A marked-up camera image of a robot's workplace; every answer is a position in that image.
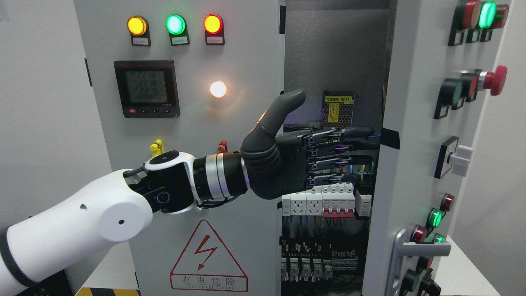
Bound red emergency stop button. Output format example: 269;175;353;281
476;65;508;96

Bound green indicator lamp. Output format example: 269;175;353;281
165;14;186;35

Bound red indicator lamp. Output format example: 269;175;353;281
203;14;224;35

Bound perforated metal power supply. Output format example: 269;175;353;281
322;90;355;129

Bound red test terminal block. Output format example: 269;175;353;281
217;139;228;153

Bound white glowing indicator lamp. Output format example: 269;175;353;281
209;81;227;99

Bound silver door lever handle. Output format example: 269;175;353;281
384;228;452;296

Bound grey cabinet door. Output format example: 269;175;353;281
361;0;512;296
74;0;283;296

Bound red electric hazard sticker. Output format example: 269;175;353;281
170;220;249;293

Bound white socket breaker row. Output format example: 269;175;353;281
281;183;355;218

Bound white selector knob right door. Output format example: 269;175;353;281
434;136;473;179

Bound yellow test terminal block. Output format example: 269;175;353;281
150;139;164;157

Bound black digital power meter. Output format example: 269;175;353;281
113;60;180;118

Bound yellow indicator lamp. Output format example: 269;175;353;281
127;15;148;36

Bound black white surge protector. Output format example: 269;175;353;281
354;180;374;220

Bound lower relay terminal row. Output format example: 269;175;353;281
279;236;365;283

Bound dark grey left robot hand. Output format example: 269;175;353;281
240;89;380;200

